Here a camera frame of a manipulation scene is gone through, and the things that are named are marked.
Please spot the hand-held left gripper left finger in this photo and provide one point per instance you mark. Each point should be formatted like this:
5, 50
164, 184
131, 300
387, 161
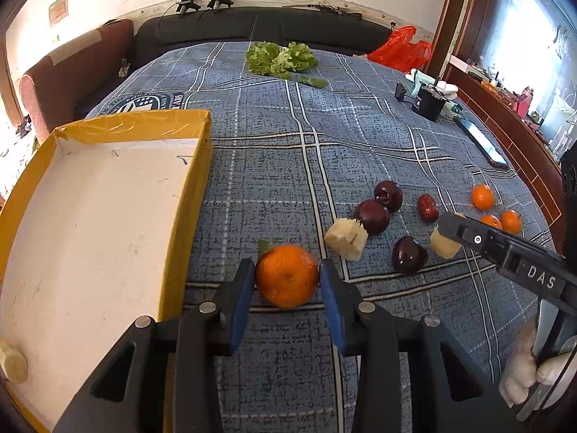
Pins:
239, 309

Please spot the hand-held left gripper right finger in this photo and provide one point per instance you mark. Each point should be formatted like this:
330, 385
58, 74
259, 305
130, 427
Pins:
334, 309

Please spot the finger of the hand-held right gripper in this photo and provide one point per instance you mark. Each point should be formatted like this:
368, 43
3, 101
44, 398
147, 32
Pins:
496, 246

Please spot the small orange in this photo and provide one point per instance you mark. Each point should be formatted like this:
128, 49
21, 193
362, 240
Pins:
511, 222
491, 222
482, 197

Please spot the large orange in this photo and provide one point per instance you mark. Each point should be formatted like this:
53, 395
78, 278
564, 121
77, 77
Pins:
287, 276

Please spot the red date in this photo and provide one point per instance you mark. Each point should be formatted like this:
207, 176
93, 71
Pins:
427, 207

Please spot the dark purple plum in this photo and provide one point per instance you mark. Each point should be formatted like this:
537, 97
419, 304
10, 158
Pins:
389, 195
409, 255
372, 217

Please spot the yellow cardboard box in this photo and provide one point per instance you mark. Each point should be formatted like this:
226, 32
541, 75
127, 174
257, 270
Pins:
90, 234

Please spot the green lettuce bunch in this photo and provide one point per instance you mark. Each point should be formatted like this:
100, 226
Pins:
263, 57
296, 59

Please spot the person's right hand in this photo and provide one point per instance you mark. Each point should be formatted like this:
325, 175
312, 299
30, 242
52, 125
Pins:
516, 370

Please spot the wooden cabinet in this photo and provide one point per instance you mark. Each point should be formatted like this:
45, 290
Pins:
509, 121

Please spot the black phone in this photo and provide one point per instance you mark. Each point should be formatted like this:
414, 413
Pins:
480, 140

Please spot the blue plaid blanket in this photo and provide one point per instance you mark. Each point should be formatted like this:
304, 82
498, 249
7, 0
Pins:
270, 167

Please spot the black cup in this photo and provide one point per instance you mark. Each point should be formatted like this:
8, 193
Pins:
428, 103

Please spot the small black box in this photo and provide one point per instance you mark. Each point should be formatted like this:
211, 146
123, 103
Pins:
400, 91

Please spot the white and teal packets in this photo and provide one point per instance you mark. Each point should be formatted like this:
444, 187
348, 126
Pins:
424, 76

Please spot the red plastic bag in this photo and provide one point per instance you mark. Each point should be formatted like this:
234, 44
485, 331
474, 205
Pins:
401, 50

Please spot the green leaf piece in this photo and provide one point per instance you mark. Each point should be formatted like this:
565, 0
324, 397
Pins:
313, 82

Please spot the brown armchair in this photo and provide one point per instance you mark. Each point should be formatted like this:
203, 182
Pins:
67, 85

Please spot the dark rod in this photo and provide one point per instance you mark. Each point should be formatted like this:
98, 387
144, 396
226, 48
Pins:
324, 9

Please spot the small wall sign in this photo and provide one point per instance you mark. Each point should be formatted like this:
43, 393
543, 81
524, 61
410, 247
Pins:
57, 11

